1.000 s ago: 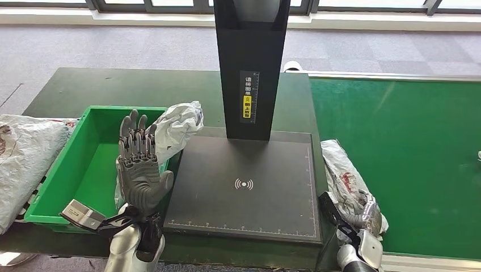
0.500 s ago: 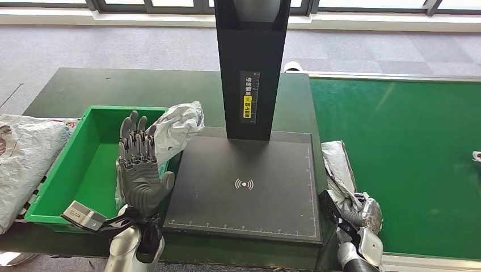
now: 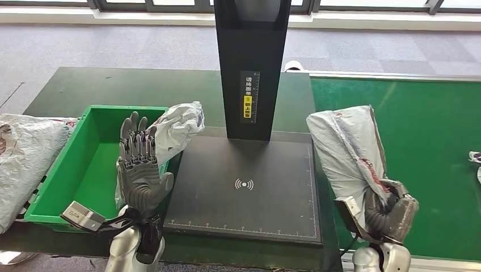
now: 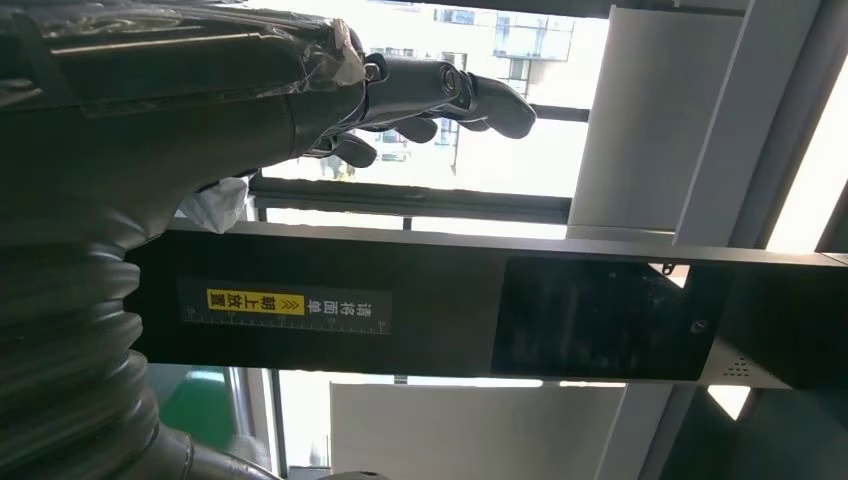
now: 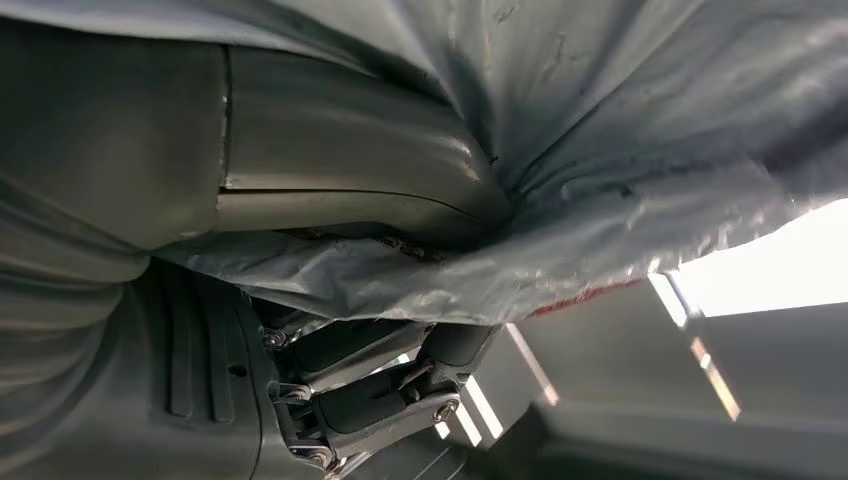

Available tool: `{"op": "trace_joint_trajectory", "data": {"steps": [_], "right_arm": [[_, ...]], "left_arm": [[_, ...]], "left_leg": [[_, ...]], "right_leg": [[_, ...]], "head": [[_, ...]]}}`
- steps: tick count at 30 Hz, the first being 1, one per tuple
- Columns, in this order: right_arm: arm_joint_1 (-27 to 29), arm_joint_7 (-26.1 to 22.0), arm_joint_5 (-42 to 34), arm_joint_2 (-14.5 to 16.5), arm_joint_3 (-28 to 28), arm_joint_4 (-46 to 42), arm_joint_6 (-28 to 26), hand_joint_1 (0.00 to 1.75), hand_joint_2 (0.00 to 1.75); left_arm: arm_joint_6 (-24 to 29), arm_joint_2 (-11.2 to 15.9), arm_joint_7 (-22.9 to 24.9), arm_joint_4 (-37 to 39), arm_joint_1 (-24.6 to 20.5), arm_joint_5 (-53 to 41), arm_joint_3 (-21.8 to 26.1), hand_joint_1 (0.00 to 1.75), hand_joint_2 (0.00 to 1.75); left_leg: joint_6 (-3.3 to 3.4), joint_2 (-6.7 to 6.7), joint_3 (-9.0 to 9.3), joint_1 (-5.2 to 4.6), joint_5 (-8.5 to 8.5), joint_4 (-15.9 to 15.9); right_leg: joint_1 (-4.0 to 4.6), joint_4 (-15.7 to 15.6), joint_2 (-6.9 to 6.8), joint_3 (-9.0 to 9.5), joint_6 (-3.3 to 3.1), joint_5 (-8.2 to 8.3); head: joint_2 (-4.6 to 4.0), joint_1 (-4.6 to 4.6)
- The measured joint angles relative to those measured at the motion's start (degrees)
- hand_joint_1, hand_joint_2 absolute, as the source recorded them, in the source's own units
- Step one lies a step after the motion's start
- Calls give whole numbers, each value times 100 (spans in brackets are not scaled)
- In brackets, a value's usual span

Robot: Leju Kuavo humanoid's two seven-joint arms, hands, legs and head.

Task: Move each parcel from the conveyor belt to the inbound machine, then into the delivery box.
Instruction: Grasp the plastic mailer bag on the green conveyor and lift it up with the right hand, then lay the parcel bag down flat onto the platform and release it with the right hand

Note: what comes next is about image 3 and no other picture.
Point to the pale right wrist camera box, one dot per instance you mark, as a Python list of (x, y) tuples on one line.
[(349, 210)]

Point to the black inbound scanning machine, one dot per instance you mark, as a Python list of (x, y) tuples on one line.
[(244, 195)]

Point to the flat parcel bag red print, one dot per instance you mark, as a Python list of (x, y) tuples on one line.
[(69, 122)]

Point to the grey parcel bag red print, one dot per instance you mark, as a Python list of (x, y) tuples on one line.
[(345, 150)]

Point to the white parcel bag black print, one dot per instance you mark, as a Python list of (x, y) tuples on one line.
[(475, 157)]

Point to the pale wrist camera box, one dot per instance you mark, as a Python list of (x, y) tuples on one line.
[(349, 210), (82, 217)]

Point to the large grey parcel bag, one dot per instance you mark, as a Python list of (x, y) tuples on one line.
[(26, 161)]

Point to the dark green table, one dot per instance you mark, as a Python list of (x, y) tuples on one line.
[(112, 86)]

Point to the green conveyor belt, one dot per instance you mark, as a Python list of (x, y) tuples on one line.
[(432, 112)]

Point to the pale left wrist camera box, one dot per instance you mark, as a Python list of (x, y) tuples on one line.
[(82, 217)]

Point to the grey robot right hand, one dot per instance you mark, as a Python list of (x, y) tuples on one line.
[(398, 221)]

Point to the pale round base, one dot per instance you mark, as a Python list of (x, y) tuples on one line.
[(15, 259)]

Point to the silver conveyor frame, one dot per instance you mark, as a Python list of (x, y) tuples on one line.
[(375, 74)]

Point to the black yellow ruler sticker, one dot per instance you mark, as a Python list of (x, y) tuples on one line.
[(250, 97)]

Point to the green plastic crate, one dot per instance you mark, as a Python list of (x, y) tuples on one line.
[(90, 169)]

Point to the white conveyor roller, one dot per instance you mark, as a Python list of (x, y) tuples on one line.
[(293, 65)]

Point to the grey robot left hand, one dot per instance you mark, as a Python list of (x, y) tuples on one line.
[(139, 184)]

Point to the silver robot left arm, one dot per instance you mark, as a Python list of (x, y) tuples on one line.
[(124, 247)]

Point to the dark window frame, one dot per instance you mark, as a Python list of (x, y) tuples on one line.
[(120, 5)]

